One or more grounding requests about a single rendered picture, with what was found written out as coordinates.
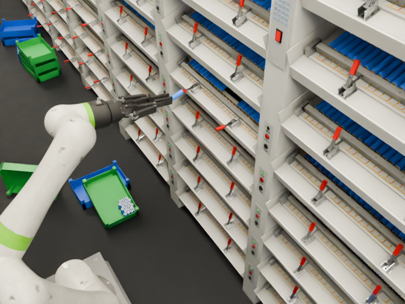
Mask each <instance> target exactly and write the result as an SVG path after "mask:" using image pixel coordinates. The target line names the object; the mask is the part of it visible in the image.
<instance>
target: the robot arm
mask: <svg viewBox="0 0 405 304"><path fill-rule="evenodd" d="M172 99H173V97H172V96H171V97H170V96H169V93H163V94H160V95H154V96H151V94H148V96H147V95H146V94H145V93H144V94H138V95H127V96H122V95H120V96H118V101H116V100H108V101H104V100H102V99H100V97H98V98H97V100H94V101H90V102H86V103H81V104H72V105H64V104H62V105H57V106H54V107H53V108H51V109H50V110H49V111H48V112H47V114H46V116H45V128H46V131H47V132H48V133H49V134H50V135H51V136H52V137H53V138H54V140H53V141H52V143H51V145H50V147H49V148H48V150H47V152H46V154H45V155H44V157H43V159H42V161H41V162H40V163H39V165H38V167H37V168H36V170H35V172H34V173H33V175H32V176H31V177H30V179H29V180H28V181H27V183H26V184H25V186H24V187H23V188H22V189H21V191H20V192H19V193H18V195H17V196H16V197H15V198H14V199H13V201H12V202H11V203H10V204H9V205H8V206H7V208H6V209H5V210H4V211H3V213H2V214H1V215H0V304H121V302H120V300H119V298H118V297H117V295H116V294H115V293H114V292H113V291H112V290H111V289H110V288H109V287H108V286H107V285H106V284H105V283H104V282H103V281H102V280H101V279H100V278H99V277H98V276H97V275H96V274H95V273H94V271H93V270H92V269H91V268H90V266H89V265H88V264H87V263H86V262H84V261H82V260H79V259H73V260H70V261H67V262H65V263H64V264H62V265H61V266H60V267H59V268H58V270H57V272H56V274H55V283H53V282H50V281H48V280H45V279H43V278H41V277H39V276H38V275H36V274H35V273H34V272H33V271H32V270H31V269H30V268H29V267H28V266H27V265H26V264H25V263H24V262H23V260H22V257H23V255H24V254H25V252H26V250H27V249H28V247H29V245H30V244H31V242H32V240H33V238H34V237H35V235H36V233H37V231H38V229H39V227H40V225H41V223H42V221H43V219H44V217H45V215H46V214H47V212H48V210H49V208H50V207H51V205H52V203H53V201H54V200H55V198H56V196H57V194H58V193H59V192H60V190H61V188H62V187H63V185H64V184H65V182H66V181H67V179H68V178H69V176H70V175H71V174H72V172H73V171H74V169H75V168H76V167H77V166H78V164H79V163H80V162H81V161H82V160H83V158H84V157H85V156H86V154H87V153H88V152H89V151H90V150H91V149H92V148H93V146H94V144H95V142H96V131H95V130H98V129H101V128H106V127H109V126H110V124H111V123H115V122H119V121H120V120H121V119H122V118H129V117H130V118H133V121H137V120H138V119H139V118H142V117H144V116H148V115H150V114H153V113H155V112H157V108H158V107H163V106H167V105H171V104H172Z"/></svg>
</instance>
